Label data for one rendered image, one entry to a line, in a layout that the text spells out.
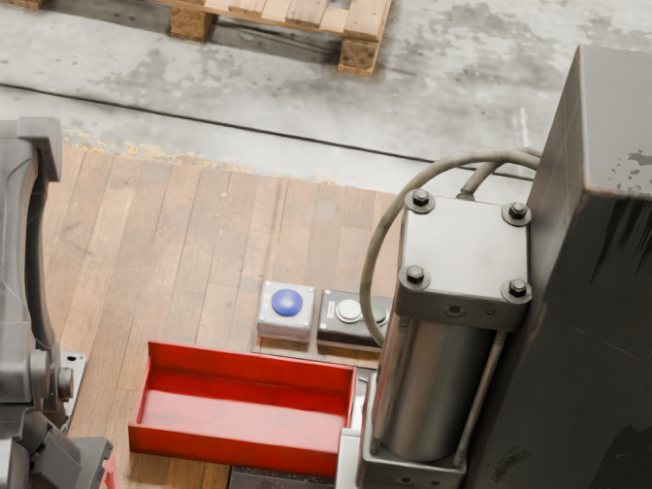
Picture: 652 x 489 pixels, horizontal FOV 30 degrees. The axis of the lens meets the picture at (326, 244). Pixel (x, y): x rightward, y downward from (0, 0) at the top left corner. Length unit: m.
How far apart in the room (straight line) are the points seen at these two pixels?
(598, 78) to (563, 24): 2.70
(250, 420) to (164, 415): 0.10
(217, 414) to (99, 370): 0.16
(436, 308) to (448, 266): 0.03
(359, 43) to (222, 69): 0.36
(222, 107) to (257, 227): 1.46
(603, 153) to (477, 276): 0.15
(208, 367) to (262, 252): 0.21
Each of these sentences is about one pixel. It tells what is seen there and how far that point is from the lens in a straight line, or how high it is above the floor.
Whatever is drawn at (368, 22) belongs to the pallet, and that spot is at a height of 0.14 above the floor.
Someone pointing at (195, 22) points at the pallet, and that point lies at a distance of 3.22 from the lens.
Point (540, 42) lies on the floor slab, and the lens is 3.42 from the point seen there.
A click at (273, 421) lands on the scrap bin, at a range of 1.46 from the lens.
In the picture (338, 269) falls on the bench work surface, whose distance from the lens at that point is 1.61.
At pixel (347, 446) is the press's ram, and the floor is 1.18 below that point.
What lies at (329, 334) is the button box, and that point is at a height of 0.93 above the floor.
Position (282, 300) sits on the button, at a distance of 1.52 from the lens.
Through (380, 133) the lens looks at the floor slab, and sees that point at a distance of 3.06.
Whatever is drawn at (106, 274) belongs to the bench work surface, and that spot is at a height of 0.90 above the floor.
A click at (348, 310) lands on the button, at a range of 1.52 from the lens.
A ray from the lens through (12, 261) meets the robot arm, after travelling 1.12.
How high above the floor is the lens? 2.16
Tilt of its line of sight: 50 degrees down
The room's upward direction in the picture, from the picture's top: 8 degrees clockwise
